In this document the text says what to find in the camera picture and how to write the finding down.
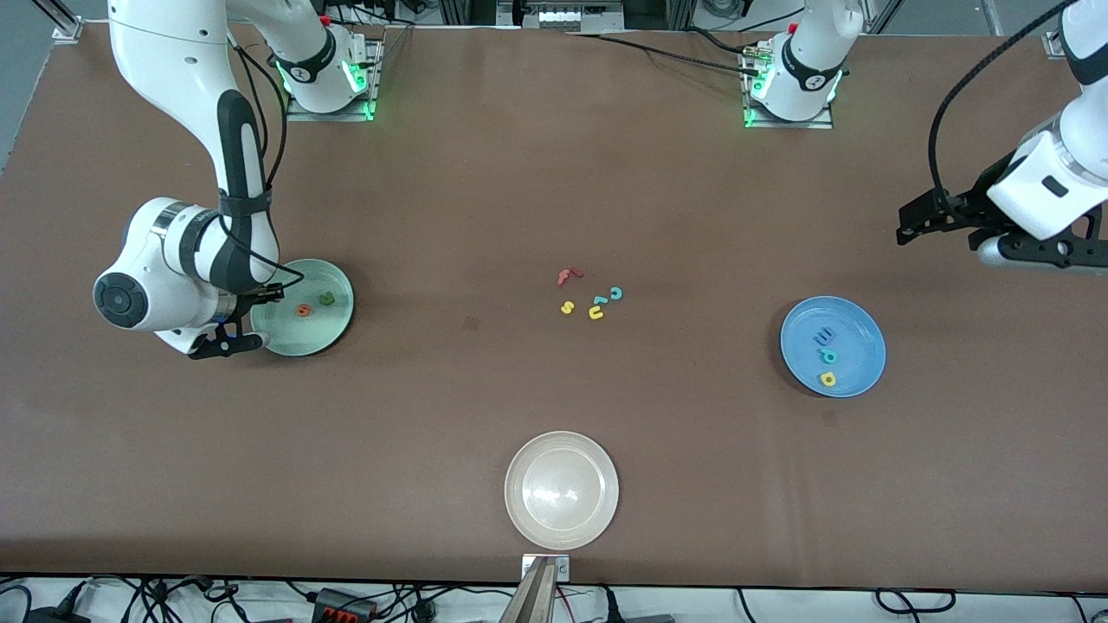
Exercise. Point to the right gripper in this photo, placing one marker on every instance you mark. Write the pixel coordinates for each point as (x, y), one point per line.
(248, 300)

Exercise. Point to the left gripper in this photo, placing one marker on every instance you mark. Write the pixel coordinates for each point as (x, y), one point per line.
(975, 206)

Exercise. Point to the blue letter m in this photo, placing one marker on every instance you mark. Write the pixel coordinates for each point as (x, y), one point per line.
(827, 333)

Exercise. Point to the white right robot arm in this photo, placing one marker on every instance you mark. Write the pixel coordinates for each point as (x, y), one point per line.
(173, 52)

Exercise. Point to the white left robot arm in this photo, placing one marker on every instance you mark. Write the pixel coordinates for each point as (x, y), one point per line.
(809, 52)

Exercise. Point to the green plate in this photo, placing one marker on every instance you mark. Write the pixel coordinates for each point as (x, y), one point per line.
(320, 333)

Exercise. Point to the blue plate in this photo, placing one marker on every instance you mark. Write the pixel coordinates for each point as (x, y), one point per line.
(857, 337)

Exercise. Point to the black power strip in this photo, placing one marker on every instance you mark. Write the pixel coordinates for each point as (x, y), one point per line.
(342, 606)

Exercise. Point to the brown table cover mat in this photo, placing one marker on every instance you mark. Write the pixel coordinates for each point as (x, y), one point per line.
(554, 173)

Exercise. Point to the black power plug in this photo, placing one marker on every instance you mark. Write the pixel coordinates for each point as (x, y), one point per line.
(422, 612)

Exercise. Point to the black power adapter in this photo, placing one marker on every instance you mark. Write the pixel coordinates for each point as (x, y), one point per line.
(56, 616)

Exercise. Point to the white plate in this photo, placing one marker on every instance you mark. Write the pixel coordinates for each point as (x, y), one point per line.
(562, 491)

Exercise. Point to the metal connector device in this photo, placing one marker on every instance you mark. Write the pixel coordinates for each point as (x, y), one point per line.
(563, 17)

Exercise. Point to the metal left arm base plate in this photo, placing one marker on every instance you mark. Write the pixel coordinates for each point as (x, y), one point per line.
(788, 125)

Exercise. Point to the aluminium corner post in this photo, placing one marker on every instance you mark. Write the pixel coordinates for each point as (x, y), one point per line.
(67, 30)
(1054, 43)

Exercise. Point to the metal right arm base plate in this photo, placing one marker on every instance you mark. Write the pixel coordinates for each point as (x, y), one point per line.
(329, 117)

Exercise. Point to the small metal mount bracket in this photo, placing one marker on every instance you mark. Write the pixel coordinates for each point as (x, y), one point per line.
(561, 568)

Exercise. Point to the aluminium camera mount beam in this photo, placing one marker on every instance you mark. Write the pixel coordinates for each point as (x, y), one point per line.
(532, 601)

